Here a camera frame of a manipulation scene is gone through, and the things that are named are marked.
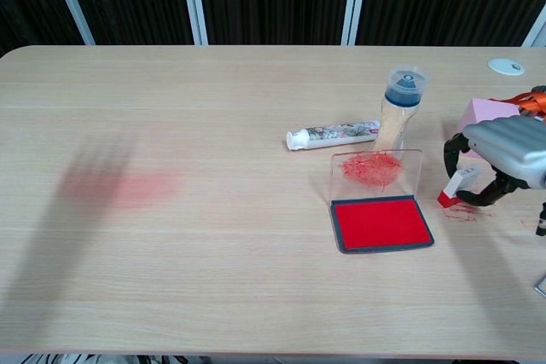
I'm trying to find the clear bottle dark blue cap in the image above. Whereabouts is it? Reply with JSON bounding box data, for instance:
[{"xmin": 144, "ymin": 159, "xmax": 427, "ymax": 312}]
[{"xmin": 373, "ymin": 64, "xmax": 431, "ymax": 154}]

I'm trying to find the red white stamp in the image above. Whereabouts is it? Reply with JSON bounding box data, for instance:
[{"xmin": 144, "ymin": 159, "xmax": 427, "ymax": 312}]
[{"xmin": 436, "ymin": 165, "xmax": 479, "ymax": 210}]

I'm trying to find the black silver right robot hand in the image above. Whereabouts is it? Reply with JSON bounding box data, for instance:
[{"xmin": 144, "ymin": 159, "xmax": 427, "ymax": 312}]
[{"xmin": 441, "ymin": 115, "xmax": 546, "ymax": 207}]

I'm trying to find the red ink pad clear lid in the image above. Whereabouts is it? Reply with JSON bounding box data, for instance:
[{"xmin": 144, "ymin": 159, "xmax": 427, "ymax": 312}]
[{"xmin": 328, "ymin": 148, "xmax": 436, "ymax": 256}]

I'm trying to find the floral printed white tube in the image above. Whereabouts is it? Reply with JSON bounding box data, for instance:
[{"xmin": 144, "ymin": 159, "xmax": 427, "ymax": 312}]
[{"xmin": 285, "ymin": 119, "xmax": 382, "ymax": 153}]

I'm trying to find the orange ribbon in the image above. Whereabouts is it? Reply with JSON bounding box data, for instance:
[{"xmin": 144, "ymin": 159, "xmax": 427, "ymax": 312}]
[{"xmin": 489, "ymin": 85, "xmax": 546, "ymax": 118}]

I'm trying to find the white partition frame post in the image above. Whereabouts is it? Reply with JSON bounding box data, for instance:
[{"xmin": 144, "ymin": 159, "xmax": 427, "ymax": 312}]
[
  {"xmin": 521, "ymin": 9, "xmax": 546, "ymax": 48},
  {"xmin": 177, "ymin": 0, "xmax": 211, "ymax": 46},
  {"xmin": 340, "ymin": 0, "xmax": 370, "ymax": 46},
  {"xmin": 44, "ymin": 0, "xmax": 96, "ymax": 46}
]

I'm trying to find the white round cable grommet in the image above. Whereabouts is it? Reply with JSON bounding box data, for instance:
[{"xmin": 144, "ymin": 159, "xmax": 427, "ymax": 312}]
[{"xmin": 487, "ymin": 57, "xmax": 526, "ymax": 78}]

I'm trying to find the pink cube box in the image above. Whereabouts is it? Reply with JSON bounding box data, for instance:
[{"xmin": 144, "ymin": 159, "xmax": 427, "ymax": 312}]
[{"xmin": 456, "ymin": 98, "xmax": 522, "ymax": 157}]

